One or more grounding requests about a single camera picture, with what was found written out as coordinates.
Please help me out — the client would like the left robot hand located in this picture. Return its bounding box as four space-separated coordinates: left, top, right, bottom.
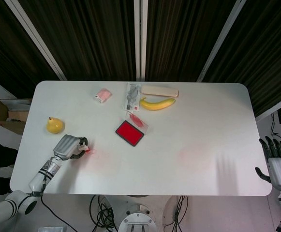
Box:
52 134 89 161

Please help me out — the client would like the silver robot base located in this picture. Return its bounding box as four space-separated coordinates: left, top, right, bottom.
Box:
118 204 158 232

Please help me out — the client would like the yellow pear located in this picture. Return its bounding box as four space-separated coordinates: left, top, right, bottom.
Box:
45 116 66 134

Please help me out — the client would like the pink tissue packet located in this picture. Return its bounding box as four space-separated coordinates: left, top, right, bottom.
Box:
92 88 113 104

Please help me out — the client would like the red ink pad black case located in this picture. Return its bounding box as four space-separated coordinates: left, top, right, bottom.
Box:
115 120 146 147

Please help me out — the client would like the brown cardboard box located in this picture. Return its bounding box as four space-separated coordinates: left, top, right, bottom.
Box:
0 99 32 135

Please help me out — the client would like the clear ink pad lid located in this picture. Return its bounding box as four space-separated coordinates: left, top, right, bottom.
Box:
126 112 151 136

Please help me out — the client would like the grey metal block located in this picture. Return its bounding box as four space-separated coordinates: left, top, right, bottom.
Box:
39 226 64 232

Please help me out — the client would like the clear plastic package grey item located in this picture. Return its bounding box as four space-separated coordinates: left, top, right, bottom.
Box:
123 82 141 112

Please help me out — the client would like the yellow banana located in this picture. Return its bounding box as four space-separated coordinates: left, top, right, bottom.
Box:
139 96 177 112

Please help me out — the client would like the beige oblong case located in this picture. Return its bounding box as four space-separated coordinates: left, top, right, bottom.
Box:
140 85 179 98

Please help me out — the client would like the dark pleated curtain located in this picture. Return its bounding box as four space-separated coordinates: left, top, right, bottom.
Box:
204 0 281 117
0 0 61 99
18 0 137 82
145 0 240 83

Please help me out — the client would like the black cable bundle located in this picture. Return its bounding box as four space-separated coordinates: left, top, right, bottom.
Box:
163 195 189 232
89 194 118 232

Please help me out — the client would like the white frame post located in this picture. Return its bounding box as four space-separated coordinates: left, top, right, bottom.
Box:
133 0 148 82
4 0 67 81
197 0 249 83

